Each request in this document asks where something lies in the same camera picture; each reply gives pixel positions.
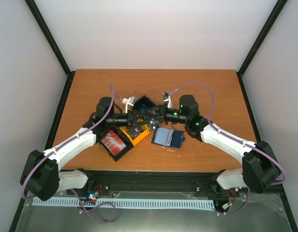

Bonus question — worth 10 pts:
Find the light blue cable duct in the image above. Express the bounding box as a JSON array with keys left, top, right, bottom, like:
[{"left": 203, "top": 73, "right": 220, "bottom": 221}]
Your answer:
[{"left": 31, "top": 197, "right": 214, "bottom": 211}]

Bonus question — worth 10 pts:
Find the blue card stack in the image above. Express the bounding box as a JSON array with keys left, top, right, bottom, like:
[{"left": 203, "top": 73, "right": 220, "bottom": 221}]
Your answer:
[{"left": 139, "top": 104, "right": 148, "bottom": 113}]

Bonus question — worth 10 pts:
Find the metal base plate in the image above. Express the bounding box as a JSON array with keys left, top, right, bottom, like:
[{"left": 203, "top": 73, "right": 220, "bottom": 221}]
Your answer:
[{"left": 15, "top": 192, "right": 297, "bottom": 232}]

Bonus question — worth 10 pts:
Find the black card in yellow bin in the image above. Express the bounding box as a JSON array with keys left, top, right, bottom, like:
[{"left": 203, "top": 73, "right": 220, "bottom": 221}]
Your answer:
[{"left": 129, "top": 128, "right": 143, "bottom": 139}]

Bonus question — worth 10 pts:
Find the yellow bin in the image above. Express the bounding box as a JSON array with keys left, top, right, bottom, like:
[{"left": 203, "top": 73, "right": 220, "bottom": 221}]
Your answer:
[{"left": 121, "top": 110, "right": 151, "bottom": 147}]

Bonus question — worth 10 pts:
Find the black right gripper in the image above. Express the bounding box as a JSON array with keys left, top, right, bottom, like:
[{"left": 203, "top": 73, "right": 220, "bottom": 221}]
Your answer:
[{"left": 144, "top": 103, "right": 188, "bottom": 125}]

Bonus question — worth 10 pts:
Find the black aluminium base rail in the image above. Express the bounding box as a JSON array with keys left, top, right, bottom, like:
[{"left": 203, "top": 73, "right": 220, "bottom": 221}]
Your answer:
[{"left": 25, "top": 170, "right": 284, "bottom": 201}]

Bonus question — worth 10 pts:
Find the blue card holder wallet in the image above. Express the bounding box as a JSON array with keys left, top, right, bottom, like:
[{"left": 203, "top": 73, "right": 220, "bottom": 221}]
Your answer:
[{"left": 151, "top": 128, "right": 185, "bottom": 148}]

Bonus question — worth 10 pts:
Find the black frame post right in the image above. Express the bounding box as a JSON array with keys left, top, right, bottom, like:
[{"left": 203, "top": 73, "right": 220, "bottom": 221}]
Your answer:
[{"left": 237, "top": 0, "right": 288, "bottom": 78}]

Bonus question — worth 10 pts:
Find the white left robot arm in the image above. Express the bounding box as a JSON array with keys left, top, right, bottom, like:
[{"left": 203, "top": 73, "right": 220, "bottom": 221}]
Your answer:
[{"left": 20, "top": 96, "right": 155, "bottom": 201}]

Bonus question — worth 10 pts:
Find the black bin with red cards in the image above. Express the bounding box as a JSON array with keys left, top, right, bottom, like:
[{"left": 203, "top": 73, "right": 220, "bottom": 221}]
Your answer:
[{"left": 99, "top": 128, "right": 134, "bottom": 162}]

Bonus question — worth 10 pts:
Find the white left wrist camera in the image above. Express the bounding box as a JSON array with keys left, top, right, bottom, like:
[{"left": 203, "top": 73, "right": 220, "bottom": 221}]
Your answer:
[{"left": 122, "top": 96, "right": 137, "bottom": 113}]

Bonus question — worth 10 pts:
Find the black VIP card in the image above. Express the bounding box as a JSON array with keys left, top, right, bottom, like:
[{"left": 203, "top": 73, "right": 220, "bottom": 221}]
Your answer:
[{"left": 148, "top": 118, "right": 160, "bottom": 131}]

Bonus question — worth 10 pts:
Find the red card stack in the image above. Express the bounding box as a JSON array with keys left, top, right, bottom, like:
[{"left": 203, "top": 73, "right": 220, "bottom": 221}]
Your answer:
[{"left": 101, "top": 130, "right": 127, "bottom": 156}]

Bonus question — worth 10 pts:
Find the black frame post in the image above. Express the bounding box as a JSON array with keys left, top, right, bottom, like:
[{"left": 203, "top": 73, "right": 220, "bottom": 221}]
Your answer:
[
  {"left": 237, "top": 0, "right": 288, "bottom": 78},
  {"left": 25, "top": 0, "right": 74, "bottom": 78}
]

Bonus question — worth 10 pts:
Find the black frame post left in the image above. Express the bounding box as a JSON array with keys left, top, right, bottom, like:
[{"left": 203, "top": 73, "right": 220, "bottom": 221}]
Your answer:
[{"left": 25, "top": 0, "right": 74, "bottom": 78}]

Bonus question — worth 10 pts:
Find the black bin with blue cards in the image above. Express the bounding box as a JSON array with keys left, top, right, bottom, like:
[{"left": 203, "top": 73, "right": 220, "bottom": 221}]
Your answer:
[{"left": 132, "top": 95, "right": 156, "bottom": 111}]

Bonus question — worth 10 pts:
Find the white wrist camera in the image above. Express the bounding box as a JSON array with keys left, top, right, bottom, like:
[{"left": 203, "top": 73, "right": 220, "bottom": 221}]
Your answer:
[
  {"left": 122, "top": 96, "right": 137, "bottom": 113},
  {"left": 162, "top": 92, "right": 172, "bottom": 108}
]

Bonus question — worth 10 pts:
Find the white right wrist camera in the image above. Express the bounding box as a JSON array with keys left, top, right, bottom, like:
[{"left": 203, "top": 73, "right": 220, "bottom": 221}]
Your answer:
[{"left": 162, "top": 92, "right": 172, "bottom": 108}]

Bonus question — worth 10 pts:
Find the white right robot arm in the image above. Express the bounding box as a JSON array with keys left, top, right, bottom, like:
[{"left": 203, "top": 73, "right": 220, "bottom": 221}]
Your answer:
[{"left": 145, "top": 95, "right": 282, "bottom": 193}]

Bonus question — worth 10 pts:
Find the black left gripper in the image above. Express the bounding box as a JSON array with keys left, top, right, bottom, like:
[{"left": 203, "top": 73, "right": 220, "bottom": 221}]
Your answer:
[{"left": 107, "top": 110, "right": 152, "bottom": 130}]

